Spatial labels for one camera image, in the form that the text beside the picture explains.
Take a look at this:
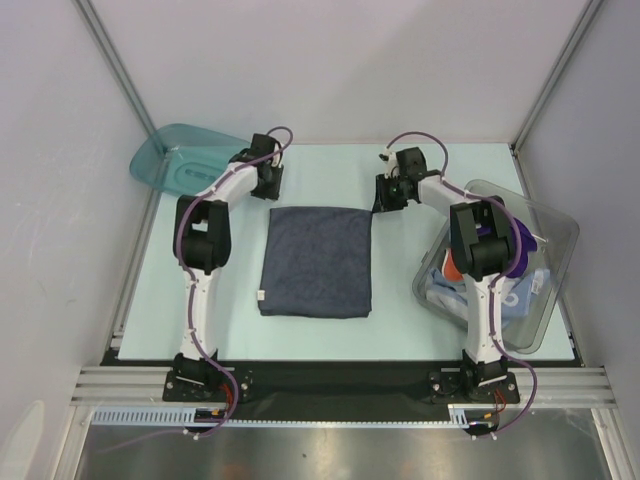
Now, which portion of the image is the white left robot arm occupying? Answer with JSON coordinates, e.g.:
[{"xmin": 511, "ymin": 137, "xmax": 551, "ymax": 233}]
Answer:
[{"xmin": 163, "ymin": 127, "xmax": 291, "ymax": 402}]

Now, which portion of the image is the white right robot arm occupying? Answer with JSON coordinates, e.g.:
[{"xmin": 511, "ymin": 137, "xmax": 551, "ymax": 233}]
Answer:
[{"xmin": 372, "ymin": 147, "xmax": 522, "ymax": 402}]

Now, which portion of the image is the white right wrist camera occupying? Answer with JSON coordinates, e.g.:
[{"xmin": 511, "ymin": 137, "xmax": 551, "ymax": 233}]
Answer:
[{"xmin": 379, "ymin": 148, "xmax": 397, "ymax": 170}]

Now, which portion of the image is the purple towel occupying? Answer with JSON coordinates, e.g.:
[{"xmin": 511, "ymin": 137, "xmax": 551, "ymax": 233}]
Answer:
[{"xmin": 506, "ymin": 219, "xmax": 538, "ymax": 279}]

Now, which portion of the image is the dark grey-blue towel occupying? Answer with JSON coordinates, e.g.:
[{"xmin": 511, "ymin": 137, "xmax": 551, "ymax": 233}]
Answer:
[{"xmin": 258, "ymin": 206, "xmax": 372, "ymax": 319}]

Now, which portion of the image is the orange towel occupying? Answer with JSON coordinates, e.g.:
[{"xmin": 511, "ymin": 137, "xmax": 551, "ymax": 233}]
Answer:
[{"xmin": 441, "ymin": 248, "xmax": 463, "ymax": 283}]

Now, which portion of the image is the light blue towel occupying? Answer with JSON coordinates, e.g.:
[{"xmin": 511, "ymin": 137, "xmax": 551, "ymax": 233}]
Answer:
[{"xmin": 425, "ymin": 268, "xmax": 550, "ymax": 328}]

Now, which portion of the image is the grey slotted cable duct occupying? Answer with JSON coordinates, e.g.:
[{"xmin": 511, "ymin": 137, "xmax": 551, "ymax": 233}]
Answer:
[{"xmin": 91, "ymin": 405, "xmax": 492, "ymax": 429}]

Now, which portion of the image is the right aluminium corner post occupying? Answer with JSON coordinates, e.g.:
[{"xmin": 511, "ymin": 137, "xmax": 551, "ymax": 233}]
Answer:
[{"xmin": 510, "ymin": 0, "xmax": 606, "ymax": 151}]

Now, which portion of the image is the teal plastic bin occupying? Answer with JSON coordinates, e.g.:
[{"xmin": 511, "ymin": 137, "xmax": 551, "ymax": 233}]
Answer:
[{"xmin": 129, "ymin": 123, "xmax": 249, "ymax": 196}]

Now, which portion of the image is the aluminium corner post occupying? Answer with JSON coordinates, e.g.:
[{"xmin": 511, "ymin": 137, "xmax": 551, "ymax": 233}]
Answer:
[
  {"xmin": 510, "ymin": 0, "xmax": 606, "ymax": 151},
  {"xmin": 72, "ymin": 0, "xmax": 156, "ymax": 136}
]

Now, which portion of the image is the left aluminium corner post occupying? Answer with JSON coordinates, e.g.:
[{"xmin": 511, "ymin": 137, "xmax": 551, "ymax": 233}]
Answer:
[{"xmin": 72, "ymin": 0, "xmax": 156, "ymax": 136}]

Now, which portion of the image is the clear plastic bin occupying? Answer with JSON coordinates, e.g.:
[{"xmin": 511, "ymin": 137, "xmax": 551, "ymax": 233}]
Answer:
[{"xmin": 412, "ymin": 180, "xmax": 579, "ymax": 354}]

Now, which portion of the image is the aluminium rail frame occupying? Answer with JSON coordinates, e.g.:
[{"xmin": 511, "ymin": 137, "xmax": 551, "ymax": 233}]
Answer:
[{"xmin": 55, "ymin": 366, "xmax": 626, "ymax": 479}]

